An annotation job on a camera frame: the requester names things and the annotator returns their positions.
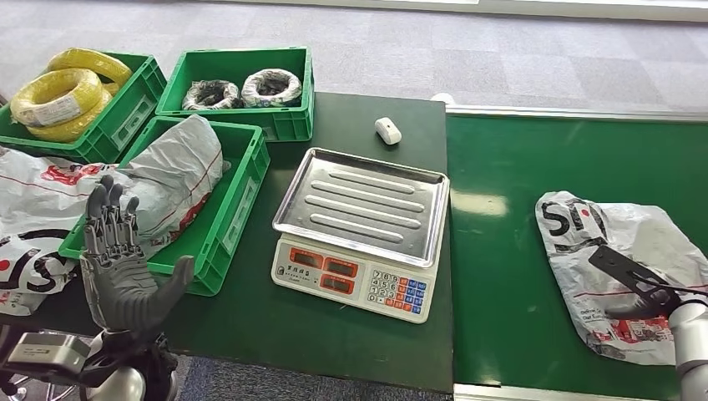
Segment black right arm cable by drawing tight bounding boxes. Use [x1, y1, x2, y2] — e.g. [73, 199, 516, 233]
[635, 278, 708, 298]

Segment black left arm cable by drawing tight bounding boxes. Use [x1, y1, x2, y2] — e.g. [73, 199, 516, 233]
[77, 332, 180, 401]

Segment small white scanner device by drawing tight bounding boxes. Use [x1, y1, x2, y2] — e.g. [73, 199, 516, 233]
[374, 116, 403, 147]

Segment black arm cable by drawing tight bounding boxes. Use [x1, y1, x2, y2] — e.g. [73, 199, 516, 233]
[77, 332, 180, 401]
[635, 278, 708, 298]

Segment metal chair base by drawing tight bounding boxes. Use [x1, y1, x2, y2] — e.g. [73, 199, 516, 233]
[0, 373, 84, 401]

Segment white scale with steel tray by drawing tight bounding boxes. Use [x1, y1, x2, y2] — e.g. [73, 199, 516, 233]
[270, 146, 451, 325]

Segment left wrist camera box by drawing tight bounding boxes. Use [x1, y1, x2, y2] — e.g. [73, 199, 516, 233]
[4, 331, 93, 384]

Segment black wire coil in wrap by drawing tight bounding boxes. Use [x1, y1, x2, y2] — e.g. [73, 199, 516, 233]
[240, 68, 304, 109]
[181, 79, 245, 112]

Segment white mailer with red print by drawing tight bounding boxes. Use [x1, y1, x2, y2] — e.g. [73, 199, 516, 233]
[0, 146, 120, 317]

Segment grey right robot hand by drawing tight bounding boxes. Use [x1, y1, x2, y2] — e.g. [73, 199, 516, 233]
[604, 290, 683, 322]

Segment yellow wire coil with label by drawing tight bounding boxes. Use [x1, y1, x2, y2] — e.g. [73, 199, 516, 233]
[9, 68, 105, 129]

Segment green crate with label slot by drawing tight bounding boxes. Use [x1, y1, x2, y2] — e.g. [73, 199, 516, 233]
[155, 46, 316, 144]
[58, 115, 271, 297]
[0, 50, 168, 165]

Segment green conveyor belt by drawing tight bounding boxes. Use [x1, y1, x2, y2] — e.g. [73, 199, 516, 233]
[445, 104, 708, 401]

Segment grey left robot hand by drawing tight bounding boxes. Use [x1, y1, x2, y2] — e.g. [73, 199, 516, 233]
[79, 175, 196, 337]

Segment white mailer with black letters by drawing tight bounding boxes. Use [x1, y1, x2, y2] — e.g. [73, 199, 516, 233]
[534, 190, 708, 368]

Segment grey plastic mailer package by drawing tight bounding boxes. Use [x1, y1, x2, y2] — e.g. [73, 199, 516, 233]
[113, 114, 232, 260]

